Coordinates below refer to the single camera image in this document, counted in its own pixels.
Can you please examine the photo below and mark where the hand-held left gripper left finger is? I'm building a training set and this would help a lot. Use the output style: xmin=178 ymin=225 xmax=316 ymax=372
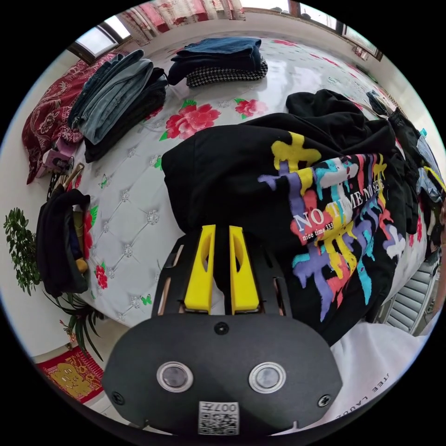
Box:
xmin=184 ymin=224 xmax=216 ymax=313

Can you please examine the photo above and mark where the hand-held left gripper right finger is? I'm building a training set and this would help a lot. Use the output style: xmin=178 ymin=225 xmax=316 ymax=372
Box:
xmin=228 ymin=225 xmax=261 ymax=315

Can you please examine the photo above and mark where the black patterned hoodie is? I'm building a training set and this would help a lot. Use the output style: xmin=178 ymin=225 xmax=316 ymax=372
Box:
xmin=161 ymin=89 xmax=424 ymax=346

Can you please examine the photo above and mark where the red patterned pillow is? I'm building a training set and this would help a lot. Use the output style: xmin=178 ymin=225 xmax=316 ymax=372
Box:
xmin=21 ymin=52 xmax=116 ymax=185

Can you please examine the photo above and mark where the bed with white flowered quilt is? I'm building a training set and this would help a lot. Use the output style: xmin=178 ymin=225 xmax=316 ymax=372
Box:
xmin=34 ymin=34 xmax=440 ymax=325

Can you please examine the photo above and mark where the black bag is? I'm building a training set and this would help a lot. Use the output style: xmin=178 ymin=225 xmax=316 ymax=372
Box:
xmin=36 ymin=188 xmax=92 ymax=297

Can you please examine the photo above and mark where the red and gold floor mat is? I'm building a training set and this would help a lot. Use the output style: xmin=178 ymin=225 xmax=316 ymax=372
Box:
xmin=36 ymin=348 xmax=105 ymax=405

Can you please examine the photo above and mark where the green potted plant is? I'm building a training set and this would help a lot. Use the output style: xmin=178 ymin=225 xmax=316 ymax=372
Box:
xmin=3 ymin=207 xmax=105 ymax=363

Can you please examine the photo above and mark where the small pink carton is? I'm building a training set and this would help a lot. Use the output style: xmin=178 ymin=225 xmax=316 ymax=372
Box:
xmin=34 ymin=138 xmax=85 ymax=179

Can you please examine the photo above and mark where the pile of folded jeans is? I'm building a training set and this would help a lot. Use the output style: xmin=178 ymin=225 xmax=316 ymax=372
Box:
xmin=67 ymin=48 xmax=169 ymax=164

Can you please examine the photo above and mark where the pile of clothes with houndstooth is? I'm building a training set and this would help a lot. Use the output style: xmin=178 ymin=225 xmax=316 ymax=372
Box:
xmin=167 ymin=36 xmax=269 ymax=88

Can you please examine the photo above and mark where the pile of dark clothes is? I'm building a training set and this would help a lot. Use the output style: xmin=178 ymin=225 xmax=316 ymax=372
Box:
xmin=366 ymin=90 xmax=446 ymax=252

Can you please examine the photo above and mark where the pink flowered curtain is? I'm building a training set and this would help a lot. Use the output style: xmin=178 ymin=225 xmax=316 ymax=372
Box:
xmin=118 ymin=0 xmax=246 ymax=37

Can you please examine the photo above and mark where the window with dark frame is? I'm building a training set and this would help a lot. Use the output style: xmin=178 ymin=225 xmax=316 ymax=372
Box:
xmin=66 ymin=13 xmax=134 ymax=64

